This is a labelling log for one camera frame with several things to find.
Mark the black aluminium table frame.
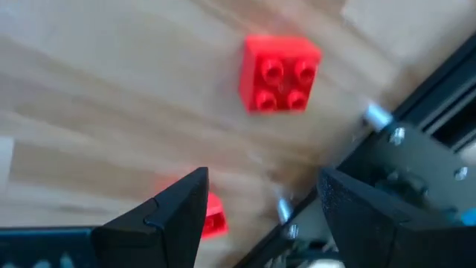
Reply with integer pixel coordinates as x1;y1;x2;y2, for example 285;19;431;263
232;31;476;268

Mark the red two-by-two brick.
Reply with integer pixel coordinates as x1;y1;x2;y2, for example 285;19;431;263
200;191;229;240
238;35;322;115

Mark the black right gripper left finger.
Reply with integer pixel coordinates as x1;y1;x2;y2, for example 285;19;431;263
91;166;209;268

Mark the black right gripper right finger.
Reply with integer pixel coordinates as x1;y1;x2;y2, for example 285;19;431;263
318;168;476;268

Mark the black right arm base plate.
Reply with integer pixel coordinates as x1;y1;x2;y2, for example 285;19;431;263
274;102;476;268

